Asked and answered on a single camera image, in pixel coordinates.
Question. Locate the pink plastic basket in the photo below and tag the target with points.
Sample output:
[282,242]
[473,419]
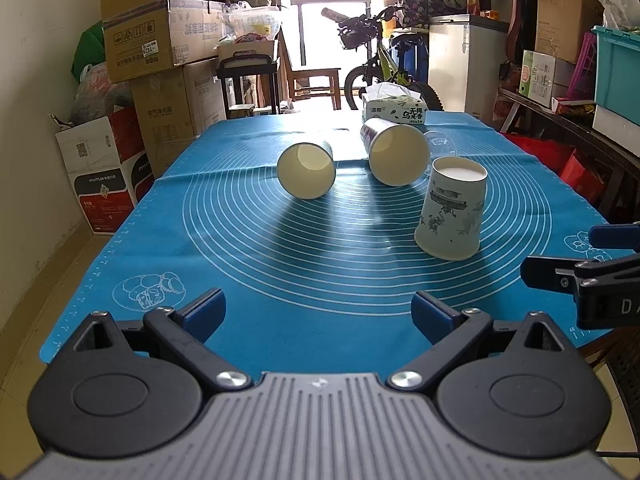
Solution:
[583,80]

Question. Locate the red gift bag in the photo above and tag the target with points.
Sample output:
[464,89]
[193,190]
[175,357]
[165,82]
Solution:
[565,161]

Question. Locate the orange drink bottle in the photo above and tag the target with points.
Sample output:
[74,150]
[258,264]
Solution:
[473,7]

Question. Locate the white chest freezer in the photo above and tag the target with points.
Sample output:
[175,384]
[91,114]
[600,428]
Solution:
[465,53]

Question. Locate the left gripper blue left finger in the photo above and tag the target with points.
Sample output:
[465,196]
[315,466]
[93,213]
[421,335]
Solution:
[179,337]

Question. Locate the teal plastic crate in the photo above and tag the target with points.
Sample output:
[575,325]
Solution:
[618,72]

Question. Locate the purple paper cup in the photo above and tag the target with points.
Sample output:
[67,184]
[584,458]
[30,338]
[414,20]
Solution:
[397,154]

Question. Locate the wooden chair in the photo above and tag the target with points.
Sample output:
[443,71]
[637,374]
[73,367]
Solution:
[307,83]

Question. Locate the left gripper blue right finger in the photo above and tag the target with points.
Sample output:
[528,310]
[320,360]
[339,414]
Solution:
[455,337]

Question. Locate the white ink-painting paper cup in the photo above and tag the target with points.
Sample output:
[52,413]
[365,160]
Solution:
[452,211]

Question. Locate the tissue box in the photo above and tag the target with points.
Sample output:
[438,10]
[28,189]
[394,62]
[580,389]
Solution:
[393,102]

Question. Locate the large top cardboard box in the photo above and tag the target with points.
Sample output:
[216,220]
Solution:
[142,37]

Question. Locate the green bicycle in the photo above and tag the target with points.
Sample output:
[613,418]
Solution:
[380,67]

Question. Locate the green and white small box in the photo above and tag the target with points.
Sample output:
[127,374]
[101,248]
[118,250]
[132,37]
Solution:
[537,77]

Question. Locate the brown cardboard box right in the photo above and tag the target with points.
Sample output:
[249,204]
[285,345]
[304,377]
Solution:
[562,24]

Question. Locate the blue and white paper cup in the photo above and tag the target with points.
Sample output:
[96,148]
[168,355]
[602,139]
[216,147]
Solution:
[306,169]

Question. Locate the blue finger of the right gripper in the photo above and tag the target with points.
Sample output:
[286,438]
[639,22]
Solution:
[548,273]
[616,236]

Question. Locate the lower stacked cardboard box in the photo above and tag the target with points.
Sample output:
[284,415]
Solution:
[174,107]

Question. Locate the clear plastic cup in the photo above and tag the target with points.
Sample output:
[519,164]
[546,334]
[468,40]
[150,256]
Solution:
[440,144]

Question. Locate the blue plastic barrel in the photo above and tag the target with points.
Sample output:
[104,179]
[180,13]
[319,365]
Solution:
[412,54]

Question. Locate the blue silicone baking mat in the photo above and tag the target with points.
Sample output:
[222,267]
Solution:
[324,285]

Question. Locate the red and white appliance box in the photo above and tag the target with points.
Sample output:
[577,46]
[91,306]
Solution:
[108,168]

